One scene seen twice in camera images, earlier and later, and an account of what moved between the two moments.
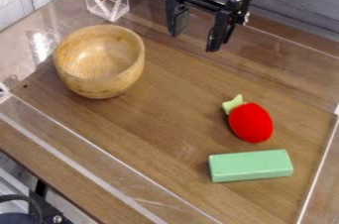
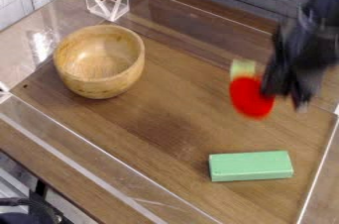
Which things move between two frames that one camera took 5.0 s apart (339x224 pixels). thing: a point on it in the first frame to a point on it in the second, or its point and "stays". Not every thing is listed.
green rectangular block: [250, 166] stays
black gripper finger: [222, 32] to [305, 81]
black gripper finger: [177, 15] to [277, 79]
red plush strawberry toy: [250, 120] to [253, 102]
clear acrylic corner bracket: [107, 8] stays
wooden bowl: [98, 59] stays
